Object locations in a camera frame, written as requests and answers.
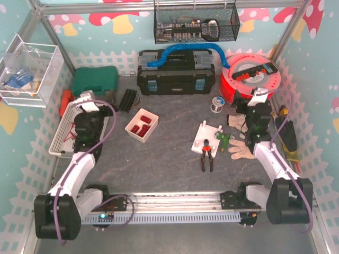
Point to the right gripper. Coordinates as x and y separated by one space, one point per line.
241 103

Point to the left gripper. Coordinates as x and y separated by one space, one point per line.
106 111

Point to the red large spring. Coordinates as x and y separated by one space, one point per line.
145 119

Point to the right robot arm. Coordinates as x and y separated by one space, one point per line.
289 199

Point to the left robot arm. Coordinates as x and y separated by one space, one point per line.
59 212

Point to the white spring tray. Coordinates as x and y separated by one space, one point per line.
137 121

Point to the white work glove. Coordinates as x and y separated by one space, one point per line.
238 148
237 121

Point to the yellow black screwdriver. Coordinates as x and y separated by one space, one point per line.
282 112

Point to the white perforated basket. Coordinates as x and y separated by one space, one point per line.
63 141

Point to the black rubber glove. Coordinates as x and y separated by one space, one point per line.
289 141

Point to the red filament spool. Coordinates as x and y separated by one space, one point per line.
248 71

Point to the black aluminium extrusion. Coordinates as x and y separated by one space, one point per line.
127 100

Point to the green plastic case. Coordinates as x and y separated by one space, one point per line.
98 79

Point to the brown tape roll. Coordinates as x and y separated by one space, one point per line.
136 101

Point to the clear acrylic box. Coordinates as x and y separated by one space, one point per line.
45 61

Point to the blue white glove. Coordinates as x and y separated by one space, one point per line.
20 80

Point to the black toolbox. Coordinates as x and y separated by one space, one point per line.
184 72

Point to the orange handled tool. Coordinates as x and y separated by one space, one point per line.
67 97

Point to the solder wire spool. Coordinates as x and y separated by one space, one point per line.
217 104

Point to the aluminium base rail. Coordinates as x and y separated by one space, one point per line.
174 202

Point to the white slotted cable duct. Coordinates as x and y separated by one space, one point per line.
169 218

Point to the black wire mesh basket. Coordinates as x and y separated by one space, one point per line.
195 23

